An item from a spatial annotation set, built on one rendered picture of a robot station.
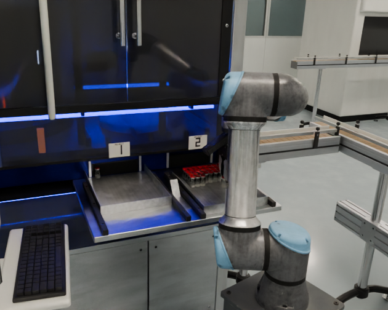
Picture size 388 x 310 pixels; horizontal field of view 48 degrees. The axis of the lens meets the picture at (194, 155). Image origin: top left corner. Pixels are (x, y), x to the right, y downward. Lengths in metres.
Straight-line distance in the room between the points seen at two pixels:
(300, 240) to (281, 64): 6.49
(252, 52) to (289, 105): 6.11
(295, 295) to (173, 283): 0.98
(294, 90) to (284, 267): 0.47
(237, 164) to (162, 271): 1.04
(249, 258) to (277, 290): 0.13
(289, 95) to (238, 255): 0.44
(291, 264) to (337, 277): 1.73
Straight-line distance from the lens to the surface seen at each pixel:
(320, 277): 2.89
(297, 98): 1.16
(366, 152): 2.33
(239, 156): 1.14
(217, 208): 1.55
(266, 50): 7.37
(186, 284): 2.18
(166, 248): 2.02
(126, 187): 1.74
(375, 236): 2.41
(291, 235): 1.19
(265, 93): 1.12
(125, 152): 1.76
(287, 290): 1.26
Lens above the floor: 1.60
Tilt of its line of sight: 20 degrees down
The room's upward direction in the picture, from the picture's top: 2 degrees clockwise
